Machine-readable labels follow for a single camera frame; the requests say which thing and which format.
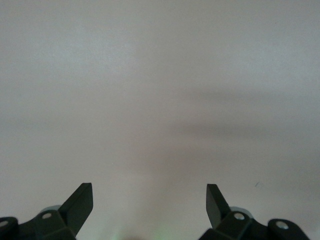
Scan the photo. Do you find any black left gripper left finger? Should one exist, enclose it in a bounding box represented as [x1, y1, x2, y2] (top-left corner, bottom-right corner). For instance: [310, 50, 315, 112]
[0, 182, 94, 240]

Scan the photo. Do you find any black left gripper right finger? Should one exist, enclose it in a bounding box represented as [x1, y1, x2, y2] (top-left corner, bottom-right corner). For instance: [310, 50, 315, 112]
[198, 183, 311, 240]

